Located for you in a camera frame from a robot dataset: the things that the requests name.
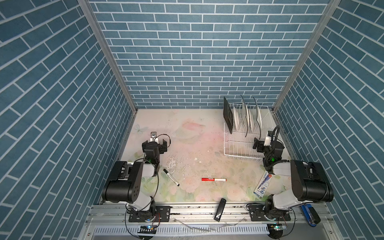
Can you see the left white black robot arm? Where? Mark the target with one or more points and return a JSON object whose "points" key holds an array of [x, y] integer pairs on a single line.
{"points": [[123, 184]]}

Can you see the white square plate black rim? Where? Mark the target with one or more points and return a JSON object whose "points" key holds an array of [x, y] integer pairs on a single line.
{"points": [[245, 116]]}

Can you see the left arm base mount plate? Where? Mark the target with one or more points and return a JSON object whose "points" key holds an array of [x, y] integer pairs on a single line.
{"points": [[157, 214]]}

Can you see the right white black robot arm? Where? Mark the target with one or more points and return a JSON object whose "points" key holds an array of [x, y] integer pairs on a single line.
{"points": [[309, 183]]}

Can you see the white wire dish rack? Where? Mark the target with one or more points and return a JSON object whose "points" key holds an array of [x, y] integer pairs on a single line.
{"points": [[236, 145]]}

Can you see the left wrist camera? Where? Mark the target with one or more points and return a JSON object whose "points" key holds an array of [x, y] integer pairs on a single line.
{"points": [[153, 137]]}

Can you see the black capped white marker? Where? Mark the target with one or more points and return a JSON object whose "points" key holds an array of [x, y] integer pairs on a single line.
{"points": [[171, 177]]}

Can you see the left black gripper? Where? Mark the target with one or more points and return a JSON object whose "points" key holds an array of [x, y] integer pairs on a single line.
{"points": [[153, 144]]}

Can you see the blue black box cutter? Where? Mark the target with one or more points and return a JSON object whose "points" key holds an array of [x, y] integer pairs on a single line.
{"points": [[310, 214]]}

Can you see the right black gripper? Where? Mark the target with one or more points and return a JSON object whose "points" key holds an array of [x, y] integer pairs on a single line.
{"points": [[259, 144]]}

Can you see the black remote control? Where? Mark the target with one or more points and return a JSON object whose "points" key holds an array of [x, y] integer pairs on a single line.
{"points": [[220, 209]]}

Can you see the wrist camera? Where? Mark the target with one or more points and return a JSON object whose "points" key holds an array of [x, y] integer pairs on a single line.
{"points": [[153, 137], [269, 138]]}

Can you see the red marker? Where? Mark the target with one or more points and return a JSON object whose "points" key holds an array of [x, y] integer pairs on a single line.
{"points": [[214, 179]]}

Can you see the aluminium front rail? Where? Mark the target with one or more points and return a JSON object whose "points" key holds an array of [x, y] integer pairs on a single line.
{"points": [[188, 213]]}

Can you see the small white round plate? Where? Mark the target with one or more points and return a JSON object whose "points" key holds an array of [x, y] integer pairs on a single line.
{"points": [[236, 119]]}

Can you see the white curved plate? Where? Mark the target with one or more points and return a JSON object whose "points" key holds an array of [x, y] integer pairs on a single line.
{"points": [[251, 121]]}

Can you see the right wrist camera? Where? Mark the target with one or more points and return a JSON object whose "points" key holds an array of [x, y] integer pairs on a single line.
{"points": [[269, 138]]}

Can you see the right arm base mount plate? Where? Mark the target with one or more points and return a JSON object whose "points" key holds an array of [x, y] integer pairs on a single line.
{"points": [[259, 213]]}

